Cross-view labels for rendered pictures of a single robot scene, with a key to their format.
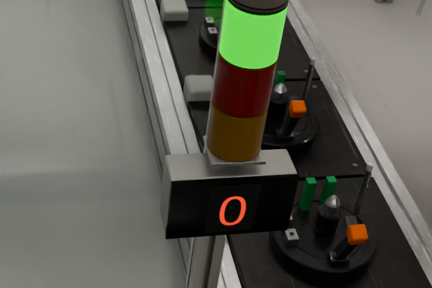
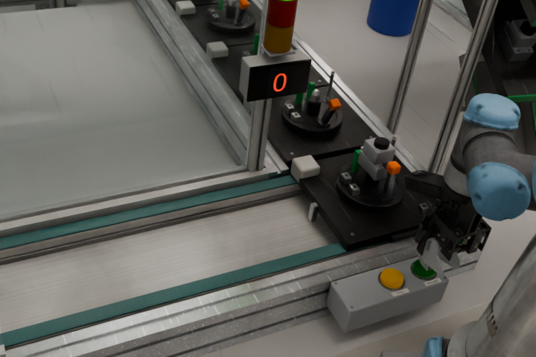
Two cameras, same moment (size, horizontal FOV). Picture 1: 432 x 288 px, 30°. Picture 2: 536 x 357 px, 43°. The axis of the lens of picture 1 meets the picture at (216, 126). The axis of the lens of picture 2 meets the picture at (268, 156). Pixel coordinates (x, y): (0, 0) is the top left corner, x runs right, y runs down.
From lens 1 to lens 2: 0.52 m
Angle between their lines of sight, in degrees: 10
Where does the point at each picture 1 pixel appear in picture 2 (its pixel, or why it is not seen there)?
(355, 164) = (319, 80)
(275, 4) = not seen: outside the picture
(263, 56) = not seen: outside the picture
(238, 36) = not seen: outside the picture
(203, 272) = (260, 128)
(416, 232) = (361, 111)
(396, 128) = (334, 66)
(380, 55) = (315, 26)
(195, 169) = (259, 61)
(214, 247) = (266, 112)
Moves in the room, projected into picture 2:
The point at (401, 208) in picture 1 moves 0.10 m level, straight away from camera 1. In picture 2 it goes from (350, 100) to (353, 80)
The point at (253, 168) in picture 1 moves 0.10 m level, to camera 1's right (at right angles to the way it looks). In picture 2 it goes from (288, 58) to (341, 59)
